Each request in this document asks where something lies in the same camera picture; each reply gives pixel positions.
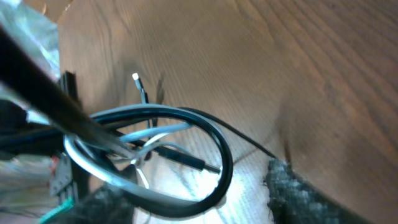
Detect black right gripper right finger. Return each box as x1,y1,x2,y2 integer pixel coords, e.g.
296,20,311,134
264,159,367,224

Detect white usb cable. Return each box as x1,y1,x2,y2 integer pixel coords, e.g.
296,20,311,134
63,104,231,212

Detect black usb cable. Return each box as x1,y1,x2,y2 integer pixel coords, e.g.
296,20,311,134
0,73,277,218

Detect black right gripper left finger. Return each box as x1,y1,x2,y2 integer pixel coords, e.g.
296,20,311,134
58,164,150,224

